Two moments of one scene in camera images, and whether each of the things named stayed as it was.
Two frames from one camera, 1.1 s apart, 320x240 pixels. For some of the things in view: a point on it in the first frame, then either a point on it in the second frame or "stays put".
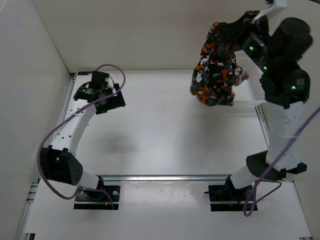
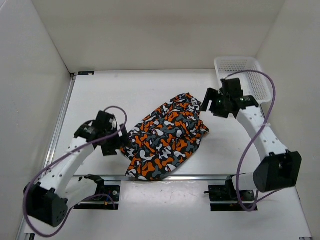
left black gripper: x=117 y=101 to x=121 y=141
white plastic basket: x=252 y=89 stays put
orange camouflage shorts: x=216 y=72 to x=165 y=139
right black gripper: x=236 y=31 to x=212 y=95
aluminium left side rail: x=65 y=104 stays put
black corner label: x=84 y=73 stays put
